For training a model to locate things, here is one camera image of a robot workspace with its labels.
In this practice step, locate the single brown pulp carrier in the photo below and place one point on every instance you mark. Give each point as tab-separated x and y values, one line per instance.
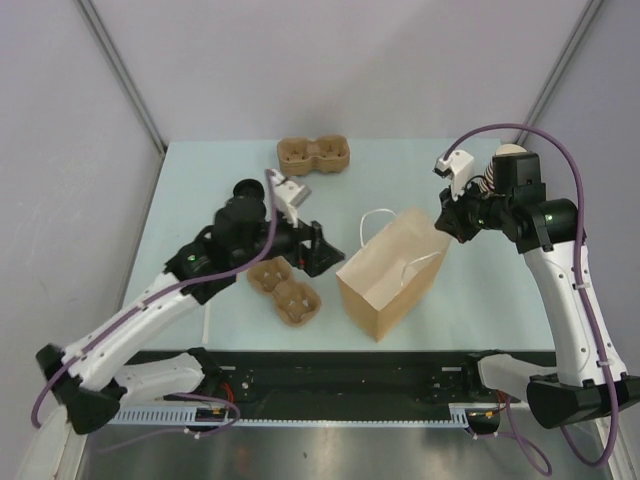
295	303

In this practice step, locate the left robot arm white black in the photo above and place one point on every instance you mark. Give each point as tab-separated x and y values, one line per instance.
93	378

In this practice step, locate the brown pulp cup carrier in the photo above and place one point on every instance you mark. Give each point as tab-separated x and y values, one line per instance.
299	156

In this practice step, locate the brown paper bag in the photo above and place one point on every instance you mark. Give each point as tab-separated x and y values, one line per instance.
391	272

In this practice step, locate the white cable duct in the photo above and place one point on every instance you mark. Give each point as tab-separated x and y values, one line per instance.
199	416

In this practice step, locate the stack of black lids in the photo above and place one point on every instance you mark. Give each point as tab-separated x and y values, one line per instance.
249	188

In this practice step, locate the white wrapped straw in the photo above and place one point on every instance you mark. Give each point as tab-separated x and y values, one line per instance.
206	324

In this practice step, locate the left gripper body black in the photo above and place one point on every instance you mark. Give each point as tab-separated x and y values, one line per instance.
305	254

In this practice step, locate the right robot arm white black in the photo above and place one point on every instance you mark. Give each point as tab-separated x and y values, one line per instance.
510	197

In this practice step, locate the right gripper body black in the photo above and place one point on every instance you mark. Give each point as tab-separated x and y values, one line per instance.
472	212

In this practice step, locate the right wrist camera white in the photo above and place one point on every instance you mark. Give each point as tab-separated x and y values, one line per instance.
457	168

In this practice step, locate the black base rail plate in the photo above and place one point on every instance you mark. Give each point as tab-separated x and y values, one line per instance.
363	381

